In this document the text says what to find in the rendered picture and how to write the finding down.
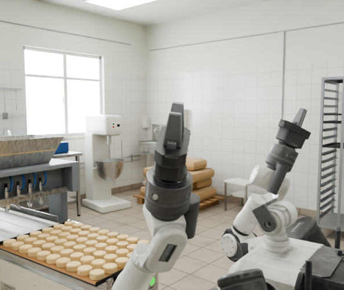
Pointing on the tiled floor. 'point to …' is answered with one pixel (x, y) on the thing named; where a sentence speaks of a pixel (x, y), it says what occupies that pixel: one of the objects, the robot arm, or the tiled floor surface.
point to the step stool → (237, 191)
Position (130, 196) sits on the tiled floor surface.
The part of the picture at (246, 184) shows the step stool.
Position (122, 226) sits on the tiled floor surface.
